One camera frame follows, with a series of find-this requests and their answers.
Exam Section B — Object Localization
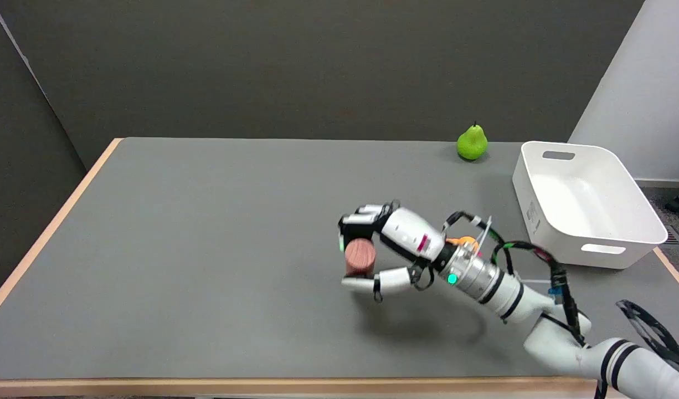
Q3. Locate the green pear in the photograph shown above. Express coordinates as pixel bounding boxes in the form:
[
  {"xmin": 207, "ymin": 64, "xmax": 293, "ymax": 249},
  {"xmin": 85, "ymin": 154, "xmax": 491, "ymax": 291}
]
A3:
[{"xmin": 456, "ymin": 122, "xmax": 489, "ymax": 162}]

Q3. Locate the black looping robot cable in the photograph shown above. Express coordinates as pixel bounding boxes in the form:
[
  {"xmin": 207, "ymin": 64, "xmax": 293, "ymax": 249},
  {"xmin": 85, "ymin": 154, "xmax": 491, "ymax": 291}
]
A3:
[{"xmin": 442, "ymin": 211, "xmax": 589, "ymax": 347}]

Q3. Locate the white plastic box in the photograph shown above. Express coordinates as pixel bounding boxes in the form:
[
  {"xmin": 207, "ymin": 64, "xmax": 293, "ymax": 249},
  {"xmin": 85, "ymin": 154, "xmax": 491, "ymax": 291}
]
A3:
[{"xmin": 512, "ymin": 141, "xmax": 668, "ymax": 270}]

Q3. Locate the brown wooden cylinder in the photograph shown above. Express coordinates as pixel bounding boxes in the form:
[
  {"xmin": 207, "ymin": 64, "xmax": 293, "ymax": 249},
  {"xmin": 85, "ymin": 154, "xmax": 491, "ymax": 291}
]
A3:
[{"xmin": 344, "ymin": 239, "xmax": 377, "ymax": 278}]

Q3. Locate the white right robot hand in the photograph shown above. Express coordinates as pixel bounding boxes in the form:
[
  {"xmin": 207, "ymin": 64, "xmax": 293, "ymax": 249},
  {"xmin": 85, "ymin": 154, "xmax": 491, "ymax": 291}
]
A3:
[{"xmin": 338, "ymin": 201, "xmax": 447, "ymax": 303}]

